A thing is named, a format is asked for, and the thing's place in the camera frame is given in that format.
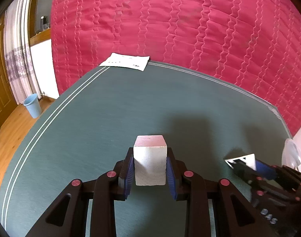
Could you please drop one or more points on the white marked cube block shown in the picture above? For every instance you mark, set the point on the white marked cube block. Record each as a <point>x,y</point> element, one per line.
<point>248,160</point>

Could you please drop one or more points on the blue waste bin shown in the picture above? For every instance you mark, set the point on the blue waste bin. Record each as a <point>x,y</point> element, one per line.
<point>31,103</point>

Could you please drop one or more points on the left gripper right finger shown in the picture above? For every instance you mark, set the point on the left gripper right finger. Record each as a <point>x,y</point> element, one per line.
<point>213,206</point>

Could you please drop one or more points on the clear plastic bowl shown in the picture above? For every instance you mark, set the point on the clear plastic bowl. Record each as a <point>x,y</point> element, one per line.
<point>291,155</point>

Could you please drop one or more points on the wooden shelf ledge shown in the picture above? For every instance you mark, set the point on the wooden shelf ledge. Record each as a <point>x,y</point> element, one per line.
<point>40,37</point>

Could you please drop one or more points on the wooden door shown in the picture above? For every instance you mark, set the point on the wooden door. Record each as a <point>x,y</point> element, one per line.
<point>7,101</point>

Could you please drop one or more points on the patterned curtain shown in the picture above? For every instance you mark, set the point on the patterned curtain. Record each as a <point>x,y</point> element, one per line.
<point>18,59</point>

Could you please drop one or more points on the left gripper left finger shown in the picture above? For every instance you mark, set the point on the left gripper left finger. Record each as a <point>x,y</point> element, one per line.
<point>92,201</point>

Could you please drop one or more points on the red quilted bedspread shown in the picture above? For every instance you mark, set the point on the red quilted bedspread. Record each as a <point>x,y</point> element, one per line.
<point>253,44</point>

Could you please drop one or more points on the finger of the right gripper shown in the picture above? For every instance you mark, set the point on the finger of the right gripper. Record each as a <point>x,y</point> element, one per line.
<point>245,173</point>
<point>264,170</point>

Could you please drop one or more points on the white paper card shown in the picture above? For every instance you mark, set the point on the white paper card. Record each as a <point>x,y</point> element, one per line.
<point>126,61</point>

